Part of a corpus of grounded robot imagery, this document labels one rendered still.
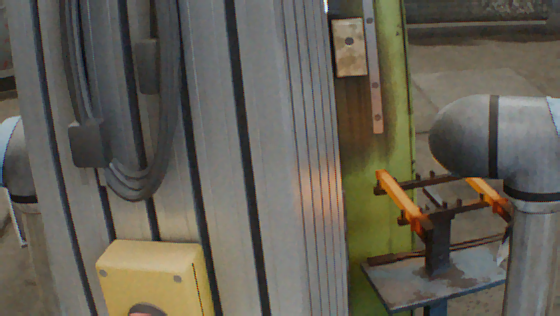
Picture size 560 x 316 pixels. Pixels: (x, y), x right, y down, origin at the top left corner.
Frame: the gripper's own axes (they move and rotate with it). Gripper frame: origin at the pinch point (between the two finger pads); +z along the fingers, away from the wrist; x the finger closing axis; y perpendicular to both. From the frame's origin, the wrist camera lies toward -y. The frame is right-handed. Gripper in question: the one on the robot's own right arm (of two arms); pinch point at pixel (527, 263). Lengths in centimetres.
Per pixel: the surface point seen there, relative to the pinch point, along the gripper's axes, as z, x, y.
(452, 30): 84, -6, -675
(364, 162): 3, -46, -70
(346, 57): -31, -49, -67
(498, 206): 1.6, -5.3, -34.3
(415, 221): 0.8, -28.3, -25.6
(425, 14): 65, -37, -670
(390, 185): 1, -36, -48
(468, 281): 28, -13, -40
